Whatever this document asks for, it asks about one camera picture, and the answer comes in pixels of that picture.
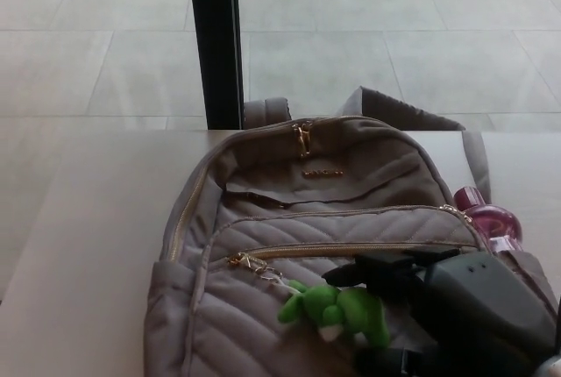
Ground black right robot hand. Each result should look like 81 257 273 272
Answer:
323 250 561 377

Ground green plush keychain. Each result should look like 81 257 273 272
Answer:
261 265 387 349

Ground grey quilted backpack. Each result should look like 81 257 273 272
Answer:
144 85 561 377

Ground purple transparent water bottle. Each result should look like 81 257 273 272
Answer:
452 185 524 253

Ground black window frame post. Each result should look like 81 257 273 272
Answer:
186 0 245 131

